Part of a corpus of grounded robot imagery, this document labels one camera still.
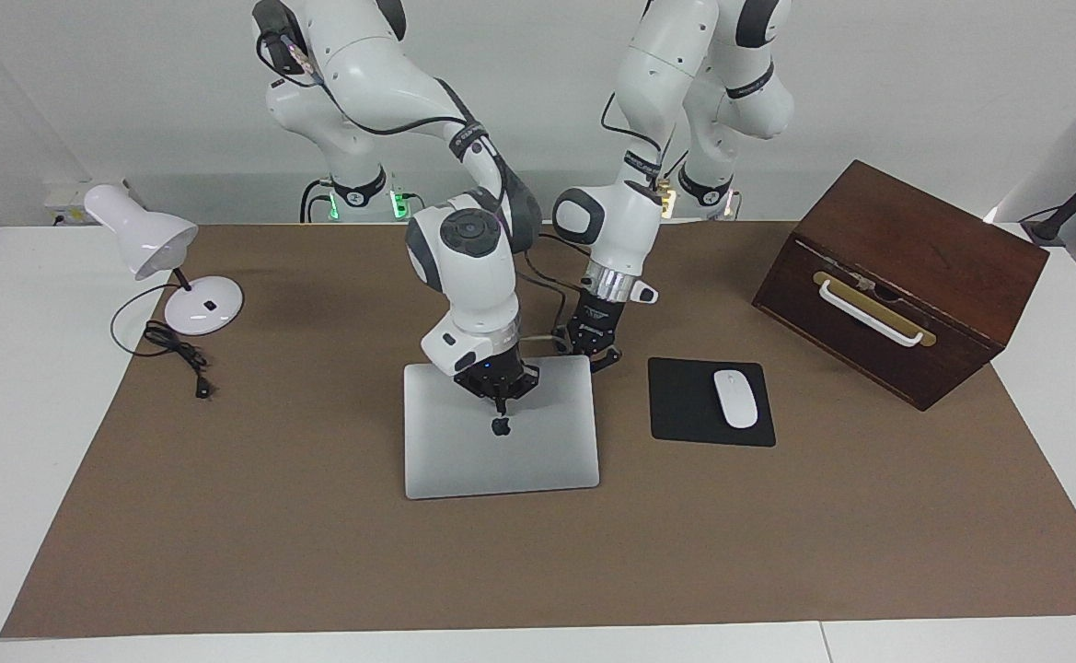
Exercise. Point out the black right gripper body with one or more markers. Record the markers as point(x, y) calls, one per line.
point(493, 368)

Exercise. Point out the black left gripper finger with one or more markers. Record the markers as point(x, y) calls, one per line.
point(609, 359)
point(565, 343)

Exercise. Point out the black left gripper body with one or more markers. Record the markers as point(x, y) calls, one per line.
point(597, 322)

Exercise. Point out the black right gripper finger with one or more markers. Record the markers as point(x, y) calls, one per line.
point(476, 389)
point(523, 382)

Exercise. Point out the grey laptop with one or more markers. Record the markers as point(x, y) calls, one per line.
point(464, 451)

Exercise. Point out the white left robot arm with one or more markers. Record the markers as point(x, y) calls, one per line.
point(620, 221)

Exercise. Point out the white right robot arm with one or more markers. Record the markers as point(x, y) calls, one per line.
point(478, 285)

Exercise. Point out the black mouse pad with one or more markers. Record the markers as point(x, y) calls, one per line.
point(680, 405)

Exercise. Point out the white computer mouse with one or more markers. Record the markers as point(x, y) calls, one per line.
point(735, 401)

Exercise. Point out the brown table mat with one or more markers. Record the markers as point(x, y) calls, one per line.
point(317, 552)

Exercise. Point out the white desk lamp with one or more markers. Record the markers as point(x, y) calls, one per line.
point(206, 308)

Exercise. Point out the dark wooden box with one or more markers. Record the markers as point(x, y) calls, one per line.
point(924, 249)

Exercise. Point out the white power strip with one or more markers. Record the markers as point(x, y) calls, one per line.
point(63, 207)

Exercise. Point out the black tripod stand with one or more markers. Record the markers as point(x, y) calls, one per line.
point(1053, 226)

